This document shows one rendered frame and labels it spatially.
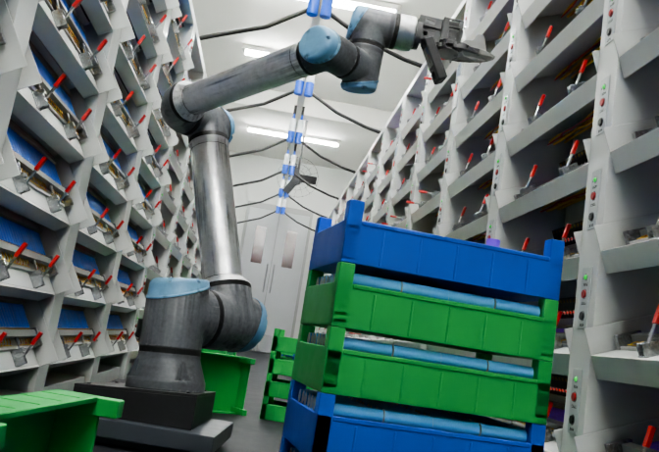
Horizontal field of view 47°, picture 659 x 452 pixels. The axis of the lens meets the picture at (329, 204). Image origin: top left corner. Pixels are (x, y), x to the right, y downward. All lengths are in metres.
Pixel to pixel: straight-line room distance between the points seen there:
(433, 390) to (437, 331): 0.07
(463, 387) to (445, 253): 0.17
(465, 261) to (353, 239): 0.15
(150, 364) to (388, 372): 0.98
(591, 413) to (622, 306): 0.21
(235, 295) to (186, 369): 0.25
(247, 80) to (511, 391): 1.18
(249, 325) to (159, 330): 0.26
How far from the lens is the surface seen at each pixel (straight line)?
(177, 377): 1.84
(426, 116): 3.73
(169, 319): 1.85
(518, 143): 2.20
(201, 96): 2.06
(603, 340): 1.54
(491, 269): 1.00
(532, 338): 1.03
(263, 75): 1.91
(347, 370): 0.94
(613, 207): 1.58
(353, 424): 0.95
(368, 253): 0.95
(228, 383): 2.83
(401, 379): 0.96
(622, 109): 1.63
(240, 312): 1.98
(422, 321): 0.97
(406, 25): 1.94
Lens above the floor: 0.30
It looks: 10 degrees up
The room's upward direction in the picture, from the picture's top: 9 degrees clockwise
